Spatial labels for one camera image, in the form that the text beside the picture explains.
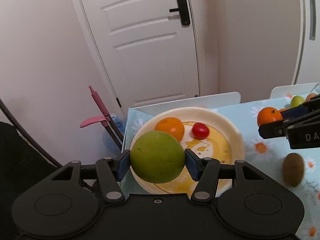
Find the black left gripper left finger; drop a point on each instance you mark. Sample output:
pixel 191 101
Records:
pixel 110 172

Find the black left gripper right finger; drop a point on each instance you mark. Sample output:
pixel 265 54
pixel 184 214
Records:
pixel 205 172

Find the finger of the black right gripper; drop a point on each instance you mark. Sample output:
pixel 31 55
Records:
pixel 280 128
pixel 302 109

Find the small tangerine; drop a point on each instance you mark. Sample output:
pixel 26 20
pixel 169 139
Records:
pixel 268 115

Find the red plum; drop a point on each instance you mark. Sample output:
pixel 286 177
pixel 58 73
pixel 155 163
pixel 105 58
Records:
pixel 200 131

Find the large green apple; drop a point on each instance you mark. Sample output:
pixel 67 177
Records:
pixel 157 157

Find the large orange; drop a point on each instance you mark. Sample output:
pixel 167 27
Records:
pixel 171 125

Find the small green apple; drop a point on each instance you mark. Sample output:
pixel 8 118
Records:
pixel 296 101

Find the yellow red apple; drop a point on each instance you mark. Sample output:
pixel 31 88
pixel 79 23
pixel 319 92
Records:
pixel 310 96

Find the blue daisy tablecloth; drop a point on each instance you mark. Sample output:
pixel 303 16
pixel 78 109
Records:
pixel 265 154

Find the brown kiwi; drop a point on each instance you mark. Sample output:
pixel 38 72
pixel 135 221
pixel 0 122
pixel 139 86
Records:
pixel 293 169

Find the cream cartoon plate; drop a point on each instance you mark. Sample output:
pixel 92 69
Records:
pixel 223 143

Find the black jacket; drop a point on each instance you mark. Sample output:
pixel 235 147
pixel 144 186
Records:
pixel 21 168

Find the black pole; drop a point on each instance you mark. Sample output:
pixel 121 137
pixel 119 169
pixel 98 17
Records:
pixel 27 137

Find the white door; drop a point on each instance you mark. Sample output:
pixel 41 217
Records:
pixel 148 55

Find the pink dustpan handle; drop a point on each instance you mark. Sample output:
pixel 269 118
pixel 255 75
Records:
pixel 96 119

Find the pink broom handle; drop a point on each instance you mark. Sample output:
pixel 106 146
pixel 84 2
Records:
pixel 106 113

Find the black door handle lock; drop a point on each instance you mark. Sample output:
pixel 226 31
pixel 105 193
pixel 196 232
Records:
pixel 182 8

